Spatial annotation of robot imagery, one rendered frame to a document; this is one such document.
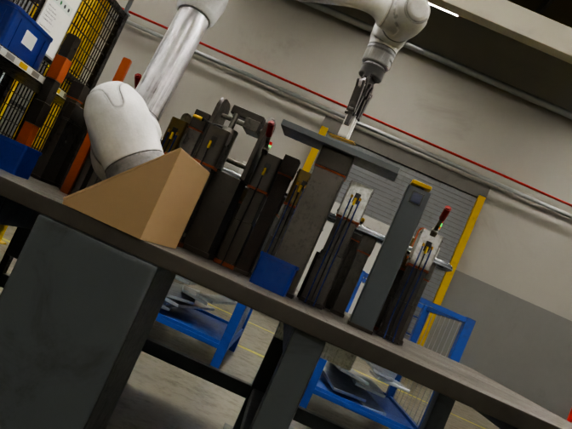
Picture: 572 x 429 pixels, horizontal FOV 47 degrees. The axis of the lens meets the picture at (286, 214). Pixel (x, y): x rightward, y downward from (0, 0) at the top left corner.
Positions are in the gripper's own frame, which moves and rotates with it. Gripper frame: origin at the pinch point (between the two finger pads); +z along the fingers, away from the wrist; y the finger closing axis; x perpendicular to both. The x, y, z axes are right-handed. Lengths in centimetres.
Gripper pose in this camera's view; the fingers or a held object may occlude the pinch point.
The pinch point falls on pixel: (347, 127)
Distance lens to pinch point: 202.0
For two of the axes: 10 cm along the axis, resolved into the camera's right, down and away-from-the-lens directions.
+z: -4.1, 9.1, -0.7
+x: -8.7, -3.6, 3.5
